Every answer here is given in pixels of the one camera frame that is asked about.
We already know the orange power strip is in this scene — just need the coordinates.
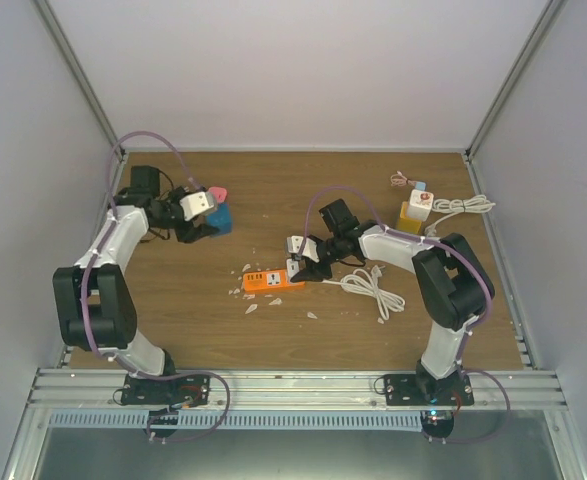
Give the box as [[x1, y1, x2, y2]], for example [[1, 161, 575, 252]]
[[242, 269, 305, 294]]

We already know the white charger plug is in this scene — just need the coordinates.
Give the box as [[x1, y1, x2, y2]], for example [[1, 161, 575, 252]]
[[286, 258, 303, 283]]

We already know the blue cube socket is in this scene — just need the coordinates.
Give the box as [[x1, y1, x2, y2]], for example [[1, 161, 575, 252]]
[[205, 203, 233, 237]]

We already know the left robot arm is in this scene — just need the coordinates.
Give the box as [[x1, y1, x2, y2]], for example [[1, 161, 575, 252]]
[[52, 166, 220, 404]]

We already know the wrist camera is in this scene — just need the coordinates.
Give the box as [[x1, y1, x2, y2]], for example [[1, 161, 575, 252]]
[[286, 235, 317, 261], [179, 191, 218, 221]]

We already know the pink plug adapter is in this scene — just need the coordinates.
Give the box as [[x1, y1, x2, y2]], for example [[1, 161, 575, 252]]
[[207, 186, 228, 205]]

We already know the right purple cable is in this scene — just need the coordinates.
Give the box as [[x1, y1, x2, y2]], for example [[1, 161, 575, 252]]
[[300, 185, 512, 446]]

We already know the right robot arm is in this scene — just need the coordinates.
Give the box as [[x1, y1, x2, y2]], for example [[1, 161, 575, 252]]
[[286, 199, 495, 405]]

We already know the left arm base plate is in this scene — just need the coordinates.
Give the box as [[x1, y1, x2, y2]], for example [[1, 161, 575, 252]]
[[112, 374, 211, 408]]

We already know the white coiled cord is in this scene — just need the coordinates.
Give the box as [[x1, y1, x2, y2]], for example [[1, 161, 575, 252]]
[[423, 194, 496, 239]]

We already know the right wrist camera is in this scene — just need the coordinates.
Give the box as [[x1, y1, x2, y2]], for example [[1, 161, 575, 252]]
[[286, 235, 317, 261]]

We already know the white cube adapter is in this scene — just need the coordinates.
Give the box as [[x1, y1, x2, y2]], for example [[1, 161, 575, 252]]
[[406, 189, 434, 222]]

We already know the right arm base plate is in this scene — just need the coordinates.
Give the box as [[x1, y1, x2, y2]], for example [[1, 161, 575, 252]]
[[379, 372, 475, 407]]

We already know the white power strip cord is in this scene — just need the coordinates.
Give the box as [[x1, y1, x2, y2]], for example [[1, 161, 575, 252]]
[[302, 264, 407, 322]]

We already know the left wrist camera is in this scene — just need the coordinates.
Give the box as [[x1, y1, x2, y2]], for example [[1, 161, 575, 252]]
[[179, 191, 218, 221]]

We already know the yellow cube socket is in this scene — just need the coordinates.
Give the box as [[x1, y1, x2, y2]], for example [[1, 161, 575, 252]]
[[395, 201, 422, 235]]

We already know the grey cable duct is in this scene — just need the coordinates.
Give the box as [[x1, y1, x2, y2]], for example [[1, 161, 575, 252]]
[[49, 409, 422, 432]]

